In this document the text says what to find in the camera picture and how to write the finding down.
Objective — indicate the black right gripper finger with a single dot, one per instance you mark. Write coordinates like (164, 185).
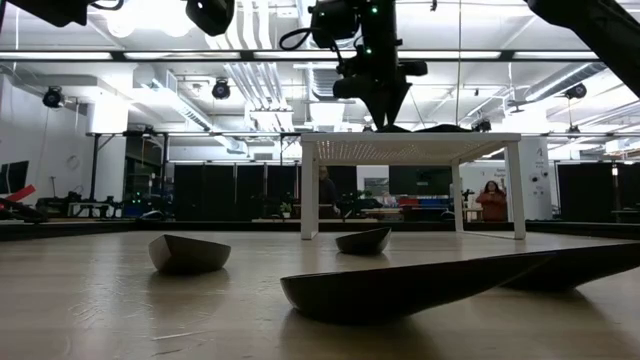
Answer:
(392, 106)
(377, 107)

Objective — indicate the black teardrop plate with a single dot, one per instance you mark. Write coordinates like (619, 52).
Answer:
(380, 295)
(190, 257)
(575, 272)
(362, 242)

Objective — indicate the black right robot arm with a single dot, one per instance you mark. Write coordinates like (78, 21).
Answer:
(600, 30)

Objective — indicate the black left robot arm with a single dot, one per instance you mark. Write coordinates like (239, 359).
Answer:
(45, 10)

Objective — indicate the white perforated metal shelf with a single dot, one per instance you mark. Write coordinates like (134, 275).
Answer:
(425, 147)

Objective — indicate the black ceiling spotlight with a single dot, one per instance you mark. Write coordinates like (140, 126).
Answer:
(52, 97)
(221, 89)
(483, 125)
(575, 91)

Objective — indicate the person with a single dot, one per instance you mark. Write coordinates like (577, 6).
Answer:
(328, 192)
(492, 205)

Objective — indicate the red and blue storage bins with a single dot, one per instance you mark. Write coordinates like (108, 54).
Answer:
(425, 202)

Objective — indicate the small green potted plant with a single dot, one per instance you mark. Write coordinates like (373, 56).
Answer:
(285, 209)

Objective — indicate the dark equipment rack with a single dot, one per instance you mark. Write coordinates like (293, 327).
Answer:
(145, 175)

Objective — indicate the white round pillar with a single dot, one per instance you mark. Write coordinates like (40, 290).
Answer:
(537, 200)

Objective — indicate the black vertical pole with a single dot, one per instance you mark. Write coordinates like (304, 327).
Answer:
(94, 165)

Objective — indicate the background workbench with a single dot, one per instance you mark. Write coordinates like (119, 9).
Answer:
(85, 206)

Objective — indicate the black monitor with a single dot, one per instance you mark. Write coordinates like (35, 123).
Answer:
(15, 177)

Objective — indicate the red flat object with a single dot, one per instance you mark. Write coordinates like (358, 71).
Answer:
(20, 192)

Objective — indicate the black bent bar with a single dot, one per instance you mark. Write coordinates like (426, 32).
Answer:
(20, 212)

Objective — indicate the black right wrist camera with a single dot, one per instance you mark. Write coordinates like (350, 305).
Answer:
(332, 22)

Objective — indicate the black wall screen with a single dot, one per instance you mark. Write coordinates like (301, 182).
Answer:
(420, 180)

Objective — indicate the black partition wall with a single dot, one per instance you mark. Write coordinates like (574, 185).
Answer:
(567, 180)
(250, 192)

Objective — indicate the black table frame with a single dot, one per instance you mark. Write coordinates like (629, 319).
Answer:
(100, 228)

